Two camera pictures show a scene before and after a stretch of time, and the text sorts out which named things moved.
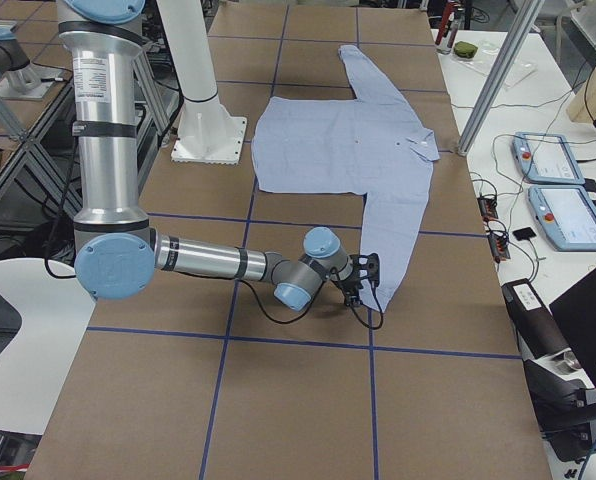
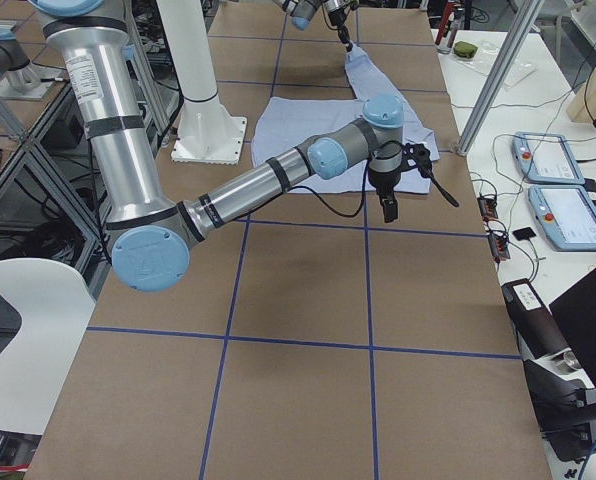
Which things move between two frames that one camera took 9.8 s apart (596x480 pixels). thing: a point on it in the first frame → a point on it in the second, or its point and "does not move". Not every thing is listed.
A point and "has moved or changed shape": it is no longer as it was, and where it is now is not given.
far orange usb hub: (488, 208) does not move
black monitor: (588, 317) does not move
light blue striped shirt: (373, 144) has moved or changed shape
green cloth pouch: (465, 49) does not move
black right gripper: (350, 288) → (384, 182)
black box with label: (537, 330) does not move
